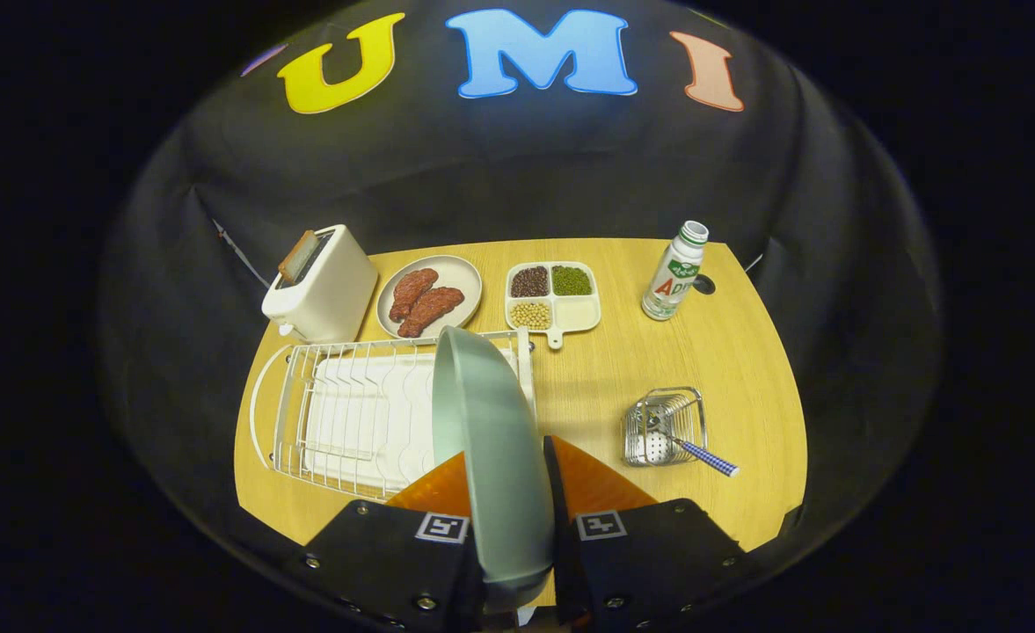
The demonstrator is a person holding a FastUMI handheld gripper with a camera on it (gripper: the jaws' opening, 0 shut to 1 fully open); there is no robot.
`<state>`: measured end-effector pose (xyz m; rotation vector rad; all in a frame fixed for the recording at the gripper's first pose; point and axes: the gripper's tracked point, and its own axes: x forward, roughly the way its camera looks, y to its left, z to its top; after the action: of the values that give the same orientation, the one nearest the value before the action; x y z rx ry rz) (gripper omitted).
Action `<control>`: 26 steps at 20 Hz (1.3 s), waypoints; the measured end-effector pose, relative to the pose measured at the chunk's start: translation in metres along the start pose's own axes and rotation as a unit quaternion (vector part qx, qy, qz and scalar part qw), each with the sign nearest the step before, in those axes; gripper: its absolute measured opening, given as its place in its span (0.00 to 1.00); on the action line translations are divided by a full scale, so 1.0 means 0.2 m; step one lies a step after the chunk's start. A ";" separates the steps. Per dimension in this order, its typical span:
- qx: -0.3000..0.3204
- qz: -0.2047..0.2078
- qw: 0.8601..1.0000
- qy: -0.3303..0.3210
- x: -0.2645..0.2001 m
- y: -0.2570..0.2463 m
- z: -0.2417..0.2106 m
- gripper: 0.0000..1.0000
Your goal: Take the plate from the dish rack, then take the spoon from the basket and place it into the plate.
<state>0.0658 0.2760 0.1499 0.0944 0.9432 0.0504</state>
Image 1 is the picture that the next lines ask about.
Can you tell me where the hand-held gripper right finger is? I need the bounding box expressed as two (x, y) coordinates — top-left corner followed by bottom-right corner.
(542, 435), (760, 633)

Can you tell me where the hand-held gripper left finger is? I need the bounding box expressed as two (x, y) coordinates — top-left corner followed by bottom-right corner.
(293, 451), (487, 633)

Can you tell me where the pale green plate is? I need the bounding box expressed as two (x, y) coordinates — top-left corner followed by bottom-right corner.
(432, 325), (557, 614)

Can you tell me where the metal wire basket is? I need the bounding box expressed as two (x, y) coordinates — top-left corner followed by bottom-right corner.
(623, 387), (708, 467)

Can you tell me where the spoon with blue checked handle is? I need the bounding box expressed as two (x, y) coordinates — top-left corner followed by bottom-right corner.
(645, 413), (740, 478)

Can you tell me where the white wire dish rack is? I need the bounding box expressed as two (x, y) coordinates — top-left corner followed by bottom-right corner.
(249, 327), (537, 502)

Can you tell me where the beige round dish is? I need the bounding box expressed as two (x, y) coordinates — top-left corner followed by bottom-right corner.
(376, 255), (484, 340)

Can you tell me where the white drip tray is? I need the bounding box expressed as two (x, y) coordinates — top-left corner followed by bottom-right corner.
(303, 350), (518, 493)

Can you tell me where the cream divided tray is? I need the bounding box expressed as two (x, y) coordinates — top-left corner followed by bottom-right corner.
(505, 261), (602, 351)

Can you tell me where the red-brown meat piece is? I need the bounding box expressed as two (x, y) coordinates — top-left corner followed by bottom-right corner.
(389, 268), (440, 324)
(397, 287), (466, 339)

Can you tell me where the white toaster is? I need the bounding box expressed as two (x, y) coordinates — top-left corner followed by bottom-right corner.
(261, 224), (379, 346)

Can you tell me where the white drink bottle green label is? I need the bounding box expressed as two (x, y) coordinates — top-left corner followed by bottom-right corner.
(641, 221), (710, 322)

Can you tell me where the brown toast slice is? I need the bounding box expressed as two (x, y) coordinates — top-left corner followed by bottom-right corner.
(277, 229), (319, 284)

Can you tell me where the black backdrop cloth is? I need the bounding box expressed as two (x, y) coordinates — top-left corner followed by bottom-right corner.
(99, 0), (944, 599)

